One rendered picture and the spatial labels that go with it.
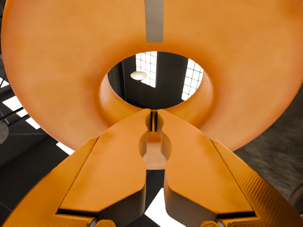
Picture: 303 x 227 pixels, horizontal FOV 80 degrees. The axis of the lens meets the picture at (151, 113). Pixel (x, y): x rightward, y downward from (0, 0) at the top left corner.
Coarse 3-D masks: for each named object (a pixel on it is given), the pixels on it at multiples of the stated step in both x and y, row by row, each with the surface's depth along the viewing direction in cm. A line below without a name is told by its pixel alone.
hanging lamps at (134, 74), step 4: (136, 72) 682; (140, 72) 684; (144, 72) 680; (132, 76) 665; (136, 76) 681; (140, 76) 684; (144, 76) 675; (136, 80) 656; (140, 80) 650; (8, 208) 433
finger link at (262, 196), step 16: (224, 160) 8; (240, 160) 8; (240, 176) 7; (256, 176) 7; (256, 192) 6; (272, 192) 6; (256, 208) 6; (272, 208) 6; (288, 208) 6; (224, 224) 5; (240, 224) 5; (256, 224) 5; (272, 224) 6; (288, 224) 6
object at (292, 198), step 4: (300, 184) 36; (296, 188) 37; (300, 188) 36; (292, 192) 39; (296, 192) 37; (300, 192) 36; (292, 196) 38; (296, 196) 38; (288, 200) 40; (292, 200) 39; (292, 204) 39
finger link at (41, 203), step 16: (64, 160) 8; (80, 160) 8; (48, 176) 7; (64, 176) 7; (32, 192) 6; (48, 192) 6; (64, 192) 6; (16, 208) 6; (32, 208) 6; (48, 208) 6; (16, 224) 5; (32, 224) 5; (48, 224) 5; (64, 224) 5; (80, 224) 5
